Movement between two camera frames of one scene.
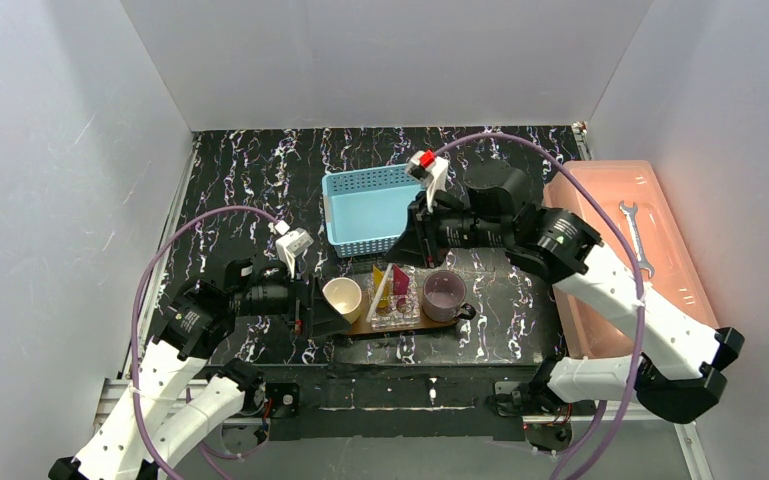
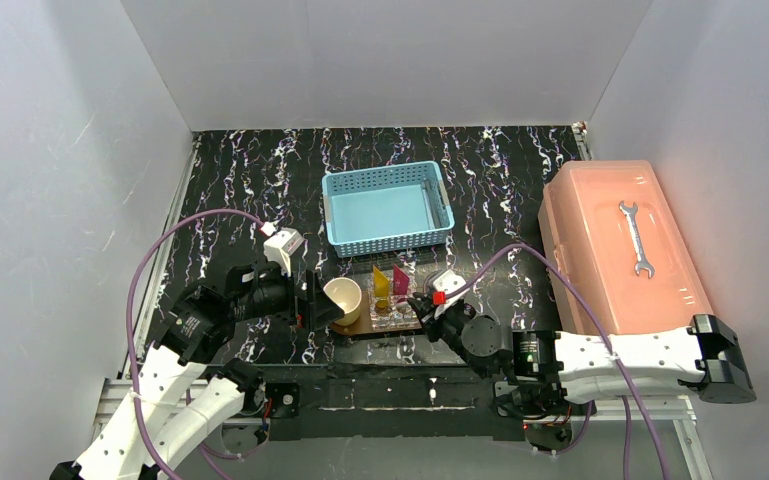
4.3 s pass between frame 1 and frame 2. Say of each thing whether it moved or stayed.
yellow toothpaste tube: stayed
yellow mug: stayed
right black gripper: moved
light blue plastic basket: stayed
